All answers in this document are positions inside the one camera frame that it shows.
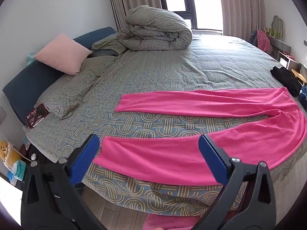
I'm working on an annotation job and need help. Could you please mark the pink pillow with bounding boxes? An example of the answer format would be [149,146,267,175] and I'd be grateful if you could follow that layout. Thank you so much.
[34,33,93,75]

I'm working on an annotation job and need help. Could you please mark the wavy framed mirror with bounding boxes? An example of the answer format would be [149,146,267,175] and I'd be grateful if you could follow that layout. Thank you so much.
[271,15,288,39]

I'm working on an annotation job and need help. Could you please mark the pink cloth on chair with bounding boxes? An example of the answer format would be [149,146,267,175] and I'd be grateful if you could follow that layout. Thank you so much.
[257,30,272,52]

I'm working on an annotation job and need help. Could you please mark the wooden hanger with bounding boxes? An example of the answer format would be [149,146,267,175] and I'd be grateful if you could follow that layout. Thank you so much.
[291,69,306,84]

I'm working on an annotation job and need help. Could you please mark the teal plush toy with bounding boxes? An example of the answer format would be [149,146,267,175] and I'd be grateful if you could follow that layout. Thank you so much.
[26,51,36,66]

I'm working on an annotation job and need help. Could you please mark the pink cloth on floor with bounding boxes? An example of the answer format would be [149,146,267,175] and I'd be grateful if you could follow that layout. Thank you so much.
[143,211,199,230]

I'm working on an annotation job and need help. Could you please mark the grey dresser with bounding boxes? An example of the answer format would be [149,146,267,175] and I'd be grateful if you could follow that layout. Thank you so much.
[264,34,292,61]

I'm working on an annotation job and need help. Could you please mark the dark framed window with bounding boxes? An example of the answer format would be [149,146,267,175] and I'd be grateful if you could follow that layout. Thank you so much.
[156,0,224,35]

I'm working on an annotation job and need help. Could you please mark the bed with patterned sheet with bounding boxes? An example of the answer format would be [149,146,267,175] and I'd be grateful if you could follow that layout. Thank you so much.
[24,32,307,216]

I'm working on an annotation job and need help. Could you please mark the yellow plush toy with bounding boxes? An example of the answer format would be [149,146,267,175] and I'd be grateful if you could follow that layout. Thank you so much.
[0,141,21,167]

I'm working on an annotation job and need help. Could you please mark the dark blue headboard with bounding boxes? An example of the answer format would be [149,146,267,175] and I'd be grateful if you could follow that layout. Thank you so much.
[2,27,116,126]

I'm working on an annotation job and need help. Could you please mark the dark red packet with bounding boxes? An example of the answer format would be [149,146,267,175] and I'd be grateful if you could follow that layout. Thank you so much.
[25,103,50,128]

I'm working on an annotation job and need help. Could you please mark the black garment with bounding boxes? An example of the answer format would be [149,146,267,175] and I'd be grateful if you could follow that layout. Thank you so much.
[270,66,302,97]

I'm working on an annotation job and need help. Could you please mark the blue cloth item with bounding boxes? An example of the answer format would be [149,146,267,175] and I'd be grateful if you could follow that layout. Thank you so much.
[299,85,307,108]

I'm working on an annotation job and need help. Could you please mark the pink pants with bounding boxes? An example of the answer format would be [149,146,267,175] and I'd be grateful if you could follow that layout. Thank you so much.
[92,87,307,186]

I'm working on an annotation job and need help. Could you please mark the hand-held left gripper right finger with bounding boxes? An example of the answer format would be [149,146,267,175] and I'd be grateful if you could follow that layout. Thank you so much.
[192,133,285,230]

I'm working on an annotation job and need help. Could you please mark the teal tissue pack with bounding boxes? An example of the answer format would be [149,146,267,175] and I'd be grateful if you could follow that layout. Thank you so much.
[7,160,26,181]

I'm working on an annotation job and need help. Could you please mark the folded patterned duvet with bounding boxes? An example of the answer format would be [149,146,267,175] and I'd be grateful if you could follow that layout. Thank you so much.
[117,5,193,51]

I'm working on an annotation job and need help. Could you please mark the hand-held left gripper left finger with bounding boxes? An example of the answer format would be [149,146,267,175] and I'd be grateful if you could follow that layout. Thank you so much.
[20,134,101,230]

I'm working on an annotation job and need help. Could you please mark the patterned pillow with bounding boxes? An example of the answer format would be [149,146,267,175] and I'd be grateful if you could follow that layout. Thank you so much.
[36,57,120,120]
[92,32,127,55]

